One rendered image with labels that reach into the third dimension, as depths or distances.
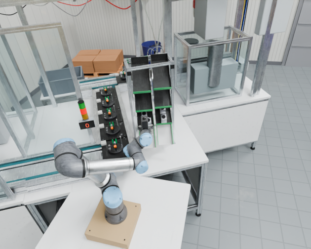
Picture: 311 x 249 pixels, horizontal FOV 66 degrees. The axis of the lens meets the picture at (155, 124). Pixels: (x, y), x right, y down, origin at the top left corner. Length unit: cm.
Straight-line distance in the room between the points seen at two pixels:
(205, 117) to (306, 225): 150
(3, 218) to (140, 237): 114
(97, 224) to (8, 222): 90
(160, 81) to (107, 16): 468
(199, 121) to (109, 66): 312
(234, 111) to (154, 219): 169
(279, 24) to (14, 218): 293
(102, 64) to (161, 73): 370
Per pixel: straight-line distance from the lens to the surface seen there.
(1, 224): 240
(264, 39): 274
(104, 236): 166
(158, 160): 208
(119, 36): 637
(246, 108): 300
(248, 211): 291
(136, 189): 190
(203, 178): 228
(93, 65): 555
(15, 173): 230
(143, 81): 178
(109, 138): 220
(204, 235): 268
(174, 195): 185
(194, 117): 272
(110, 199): 151
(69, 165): 125
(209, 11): 248
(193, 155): 213
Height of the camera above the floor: 236
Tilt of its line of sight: 37 degrees down
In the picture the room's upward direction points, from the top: 4 degrees counter-clockwise
